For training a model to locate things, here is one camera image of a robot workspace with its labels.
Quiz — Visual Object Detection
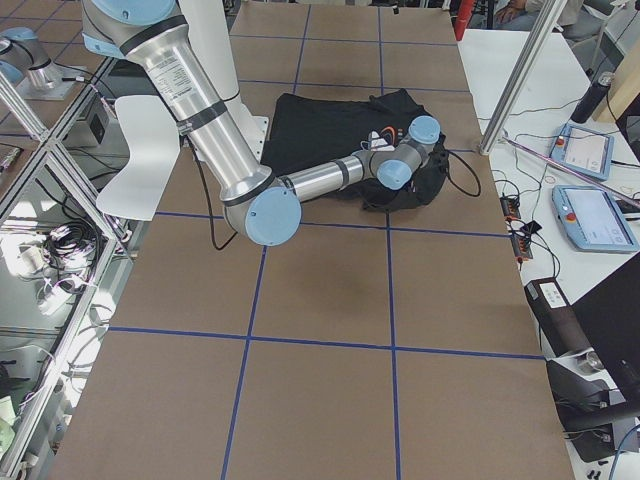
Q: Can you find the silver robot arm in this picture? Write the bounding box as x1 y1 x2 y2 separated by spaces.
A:
81 1 441 246
1 27 62 91

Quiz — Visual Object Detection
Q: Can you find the teach pendant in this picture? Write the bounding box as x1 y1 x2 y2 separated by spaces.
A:
550 123 614 181
551 185 639 253

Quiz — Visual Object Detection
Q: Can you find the black water bottle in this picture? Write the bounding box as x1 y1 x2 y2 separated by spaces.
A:
570 71 615 124

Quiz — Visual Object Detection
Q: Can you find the black graphic t-shirt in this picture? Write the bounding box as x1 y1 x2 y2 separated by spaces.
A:
262 89 449 212

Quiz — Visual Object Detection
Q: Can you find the aluminium frame left rail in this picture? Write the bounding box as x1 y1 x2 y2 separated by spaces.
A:
1 60 133 479

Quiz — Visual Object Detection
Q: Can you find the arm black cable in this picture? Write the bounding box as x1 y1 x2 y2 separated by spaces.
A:
187 133 482 251

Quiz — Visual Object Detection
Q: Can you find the orange terminal block strip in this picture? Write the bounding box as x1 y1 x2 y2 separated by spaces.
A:
500 195 533 264

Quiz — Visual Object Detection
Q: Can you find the dark brown box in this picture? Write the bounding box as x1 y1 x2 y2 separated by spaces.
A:
524 277 593 356

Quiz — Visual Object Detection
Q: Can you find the far teach pendant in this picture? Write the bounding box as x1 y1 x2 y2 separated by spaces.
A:
550 123 614 181

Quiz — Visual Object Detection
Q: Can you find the white side table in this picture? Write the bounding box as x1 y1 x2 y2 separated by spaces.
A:
457 28 640 480

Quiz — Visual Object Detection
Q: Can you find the bundle of loose cables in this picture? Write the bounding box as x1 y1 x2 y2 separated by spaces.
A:
19 219 109 316

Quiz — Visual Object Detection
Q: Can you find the black monitor stand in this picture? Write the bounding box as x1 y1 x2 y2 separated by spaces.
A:
547 278 639 462

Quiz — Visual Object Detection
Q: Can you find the aluminium frame post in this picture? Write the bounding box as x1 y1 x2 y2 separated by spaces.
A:
478 1 566 156

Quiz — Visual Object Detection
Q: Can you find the near teach pendant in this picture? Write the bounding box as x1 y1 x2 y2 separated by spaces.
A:
551 185 639 253

